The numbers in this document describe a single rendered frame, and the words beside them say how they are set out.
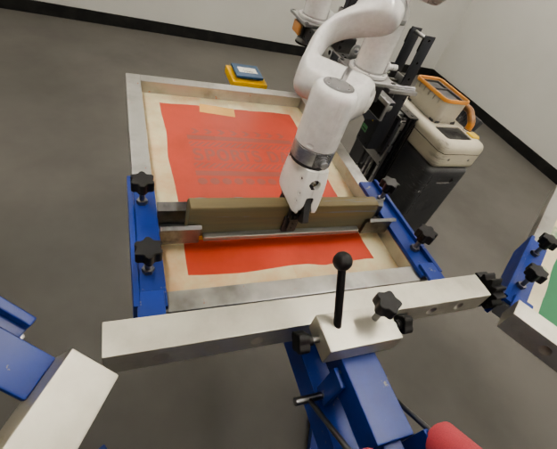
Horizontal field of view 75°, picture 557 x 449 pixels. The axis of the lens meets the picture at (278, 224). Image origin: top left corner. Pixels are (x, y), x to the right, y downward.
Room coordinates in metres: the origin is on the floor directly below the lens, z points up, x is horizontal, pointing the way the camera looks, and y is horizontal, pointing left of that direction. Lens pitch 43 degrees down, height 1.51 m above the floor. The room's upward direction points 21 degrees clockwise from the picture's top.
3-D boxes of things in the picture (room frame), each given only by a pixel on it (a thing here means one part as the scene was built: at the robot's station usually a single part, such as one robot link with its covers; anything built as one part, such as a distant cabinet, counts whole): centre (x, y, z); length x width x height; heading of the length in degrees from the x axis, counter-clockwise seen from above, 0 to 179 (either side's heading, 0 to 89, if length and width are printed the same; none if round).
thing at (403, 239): (0.70, -0.26, 0.97); 0.30 x 0.05 x 0.07; 32
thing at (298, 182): (0.56, -0.01, 1.12); 0.10 x 0.08 x 0.11; 32
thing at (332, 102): (0.60, -0.03, 1.25); 0.15 x 0.10 x 0.11; 173
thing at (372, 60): (1.22, -0.11, 1.21); 0.16 x 0.13 x 0.15; 124
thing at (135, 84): (0.75, 0.10, 0.97); 0.79 x 0.58 x 0.04; 32
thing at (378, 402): (0.28, -0.19, 1.02); 0.17 x 0.06 x 0.05; 32
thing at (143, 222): (0.40, 0.21, 0.97); 0.30 x 0.05 x 0.07; 32
